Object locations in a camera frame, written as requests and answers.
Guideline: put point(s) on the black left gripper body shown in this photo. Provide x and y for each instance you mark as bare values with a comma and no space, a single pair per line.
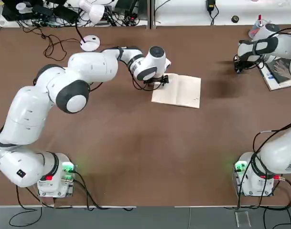
153,81

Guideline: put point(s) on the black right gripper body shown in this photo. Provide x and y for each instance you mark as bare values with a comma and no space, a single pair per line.
239,60

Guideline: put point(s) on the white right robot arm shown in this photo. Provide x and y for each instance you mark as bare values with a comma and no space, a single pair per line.
279,45

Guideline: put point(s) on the red marker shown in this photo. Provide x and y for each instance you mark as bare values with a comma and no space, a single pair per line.
260,20

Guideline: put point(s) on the white book blue print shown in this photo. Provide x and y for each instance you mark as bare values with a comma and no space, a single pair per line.
270,81

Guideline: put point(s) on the translucent blue pen cup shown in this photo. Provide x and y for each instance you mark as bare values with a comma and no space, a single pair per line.
254,32

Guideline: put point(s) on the dark book with hands cover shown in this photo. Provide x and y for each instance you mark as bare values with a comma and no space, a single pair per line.
282,69

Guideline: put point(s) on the black tape roll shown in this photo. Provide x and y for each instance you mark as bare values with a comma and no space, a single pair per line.
233,19

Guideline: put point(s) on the black power adapter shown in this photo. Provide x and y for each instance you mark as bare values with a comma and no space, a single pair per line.
211,4

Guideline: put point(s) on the white desk lamp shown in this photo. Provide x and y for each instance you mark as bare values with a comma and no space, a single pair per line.
93,12

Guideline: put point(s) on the metal floor outlet cover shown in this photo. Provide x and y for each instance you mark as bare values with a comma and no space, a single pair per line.
242,219

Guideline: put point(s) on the white round puck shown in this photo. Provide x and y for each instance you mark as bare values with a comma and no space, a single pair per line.
22,6

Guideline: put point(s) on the black laptop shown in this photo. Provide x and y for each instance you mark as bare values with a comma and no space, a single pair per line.
9,13

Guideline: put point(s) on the aluminium frame post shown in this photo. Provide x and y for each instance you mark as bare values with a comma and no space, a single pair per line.
151,14

